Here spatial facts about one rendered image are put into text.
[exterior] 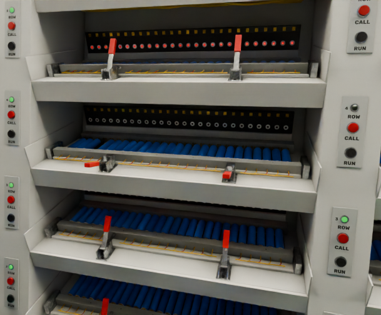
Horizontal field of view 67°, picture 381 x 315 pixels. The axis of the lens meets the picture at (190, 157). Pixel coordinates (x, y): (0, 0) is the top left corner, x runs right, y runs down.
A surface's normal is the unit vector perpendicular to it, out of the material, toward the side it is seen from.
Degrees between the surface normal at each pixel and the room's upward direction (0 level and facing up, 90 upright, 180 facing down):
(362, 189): 90
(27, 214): 90
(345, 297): 90
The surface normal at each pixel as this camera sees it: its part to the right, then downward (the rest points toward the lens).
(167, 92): -0.22, 0.41
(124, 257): -0.04, -0.91
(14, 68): -0.22, 0.06
